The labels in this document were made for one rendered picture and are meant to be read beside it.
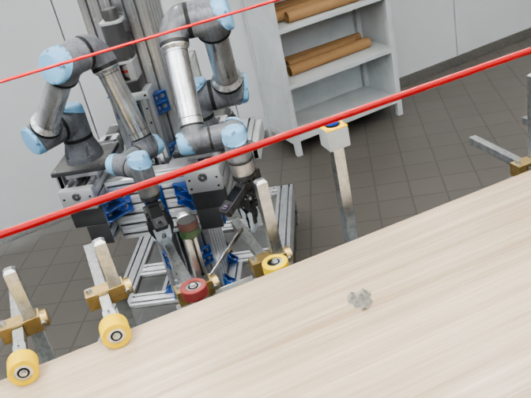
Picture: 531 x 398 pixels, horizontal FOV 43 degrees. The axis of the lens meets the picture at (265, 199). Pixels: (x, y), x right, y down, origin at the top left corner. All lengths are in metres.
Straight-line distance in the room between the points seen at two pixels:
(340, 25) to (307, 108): 0.65
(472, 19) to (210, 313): 4.50
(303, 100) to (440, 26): 1.34
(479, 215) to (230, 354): 0.87
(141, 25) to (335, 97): 2.83
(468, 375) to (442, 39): 4.47
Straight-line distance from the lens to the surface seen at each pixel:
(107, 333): 1.89
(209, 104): 2.56
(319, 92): 5.25
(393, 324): 1.76
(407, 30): 5.61
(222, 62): 2.40
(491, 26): 6.18
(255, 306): 1.90
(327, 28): 5.18
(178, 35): 2.22
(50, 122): 2.56
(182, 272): 2.21
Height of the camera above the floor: 2.03
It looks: 28 degrees down
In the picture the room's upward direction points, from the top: 13 degrees counter-clockwise
